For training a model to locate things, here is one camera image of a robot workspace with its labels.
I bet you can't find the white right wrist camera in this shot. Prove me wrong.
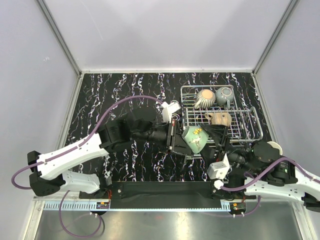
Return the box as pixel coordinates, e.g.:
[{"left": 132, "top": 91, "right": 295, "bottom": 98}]
[{"left": 207, "top": 153, "right": 230, "bottom": 190}]

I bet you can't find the aluminium frame post right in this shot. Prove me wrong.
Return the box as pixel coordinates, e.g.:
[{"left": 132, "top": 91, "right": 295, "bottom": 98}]
[{"left": 252, "top": 0, "right": 300, "bottom": 75}]

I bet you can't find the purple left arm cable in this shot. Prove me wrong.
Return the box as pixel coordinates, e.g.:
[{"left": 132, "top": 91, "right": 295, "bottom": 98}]
[{"left": 11, "top": 96, "right": 166, "bottom": 237}]

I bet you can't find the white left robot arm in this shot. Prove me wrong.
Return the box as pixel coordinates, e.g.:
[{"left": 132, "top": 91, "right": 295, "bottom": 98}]
[{"left": 27, "top": 112, "right": 193, "bottom": 199}]

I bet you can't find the black marble pattern mat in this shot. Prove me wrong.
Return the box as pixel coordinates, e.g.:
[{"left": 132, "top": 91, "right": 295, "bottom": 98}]
[{"left": 65, "top": 72, "right": 273, "bottom": 182}]

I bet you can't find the silver wire dish rack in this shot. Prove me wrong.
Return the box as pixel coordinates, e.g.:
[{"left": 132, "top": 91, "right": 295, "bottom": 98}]
[{"left": 180, "top": 85, "right": 264, "bottom": 148}]

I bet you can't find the grey-blue speckled ceramic mug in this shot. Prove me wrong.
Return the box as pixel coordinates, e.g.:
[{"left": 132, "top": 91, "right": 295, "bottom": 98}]
[{"left": 215, "top": 87, "right": 235, "bottom": 110}]

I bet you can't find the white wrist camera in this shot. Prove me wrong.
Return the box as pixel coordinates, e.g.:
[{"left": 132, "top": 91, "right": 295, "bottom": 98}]
[
  {"left": 207, "top": 153, "right": 230, "bottom": 190},
  {"left": 161, "top": 100, "right": 181, "bottom": 123}
]

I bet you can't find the aluminium frame post left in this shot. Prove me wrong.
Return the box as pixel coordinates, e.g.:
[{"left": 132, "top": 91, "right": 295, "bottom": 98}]
[{"left": 35, "top": 0, "right": 82, "bottom": 77}]

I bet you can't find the tan glazed ceramic mug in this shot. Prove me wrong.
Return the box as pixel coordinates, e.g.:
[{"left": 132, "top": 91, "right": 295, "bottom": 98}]
[{"left": 204, "top": 112, "right": 232, "bottom": 127}]

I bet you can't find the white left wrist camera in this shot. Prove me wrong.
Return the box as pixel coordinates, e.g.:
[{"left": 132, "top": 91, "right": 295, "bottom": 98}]
[{"left": 161, "top": 100, "right": 181, "bottom": 123}]

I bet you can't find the white ribbed ceramic mug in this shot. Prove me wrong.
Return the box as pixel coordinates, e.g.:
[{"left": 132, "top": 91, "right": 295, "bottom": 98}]
[{"left": 193, "top": 89, "right": 216, "bottom": 110}]

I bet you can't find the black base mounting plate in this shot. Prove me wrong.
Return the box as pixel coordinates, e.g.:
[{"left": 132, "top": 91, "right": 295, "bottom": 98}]
[{"left": 79, "top": 181, "right": 244, "bottom": 209}]

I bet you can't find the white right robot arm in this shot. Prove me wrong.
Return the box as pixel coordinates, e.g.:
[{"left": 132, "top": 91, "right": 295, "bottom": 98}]
[{"left": 199, "top": 123, "right": 320, "bottom": 212}]

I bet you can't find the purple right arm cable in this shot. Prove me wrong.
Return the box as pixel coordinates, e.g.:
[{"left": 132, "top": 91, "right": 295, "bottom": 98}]
[{"left": 219, "top": 156, "right": 320, "bottom": 216}]

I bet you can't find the aluminium frame post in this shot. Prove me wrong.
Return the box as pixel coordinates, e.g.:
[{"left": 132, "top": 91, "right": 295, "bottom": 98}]
[
  {"left": 252, "top": 0, "right": 300, "bottom": 75},
  {"left": 35, "top": 0, "right": 82, "bottom": 77}
]

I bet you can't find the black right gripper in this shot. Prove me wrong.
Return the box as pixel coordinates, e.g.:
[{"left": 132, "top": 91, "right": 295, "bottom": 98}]
[{"left": 193, "top": 121, "right": 261, "bottom": 174}]

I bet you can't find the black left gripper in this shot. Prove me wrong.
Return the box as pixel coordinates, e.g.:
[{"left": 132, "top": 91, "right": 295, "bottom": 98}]
[{"left": 132, "top": 119, "right": 194, "bottom": 156}]

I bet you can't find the mint green cup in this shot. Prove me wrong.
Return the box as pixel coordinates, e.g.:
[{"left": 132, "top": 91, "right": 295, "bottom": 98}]
[{"left": 182, "top": 126, "right": 209, "bottom": 154}]

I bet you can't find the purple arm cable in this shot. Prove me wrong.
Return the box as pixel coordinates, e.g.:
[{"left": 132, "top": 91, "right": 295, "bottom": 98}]
[
  {"left": 219, "top": 156, "right": 320, "bottom": 216},
  {"left": 11, "top": 96, "right": 166, "bottom": 237}
]

